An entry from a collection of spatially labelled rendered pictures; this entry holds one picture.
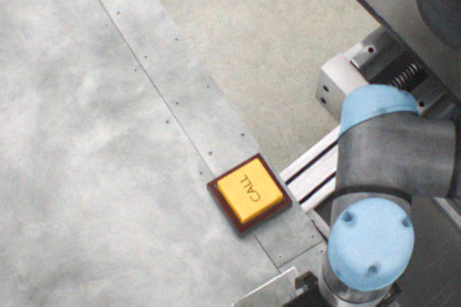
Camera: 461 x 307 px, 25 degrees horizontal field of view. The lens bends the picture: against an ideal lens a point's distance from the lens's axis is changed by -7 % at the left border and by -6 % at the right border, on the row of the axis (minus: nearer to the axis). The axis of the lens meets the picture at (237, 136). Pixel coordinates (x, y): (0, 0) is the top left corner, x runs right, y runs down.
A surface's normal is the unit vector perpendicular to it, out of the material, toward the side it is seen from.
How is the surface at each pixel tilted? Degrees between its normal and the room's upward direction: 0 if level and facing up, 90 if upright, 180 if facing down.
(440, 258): 0
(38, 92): 0
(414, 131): 12
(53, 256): 0
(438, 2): 73
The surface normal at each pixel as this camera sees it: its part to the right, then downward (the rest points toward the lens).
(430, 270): 0.02, -0.37
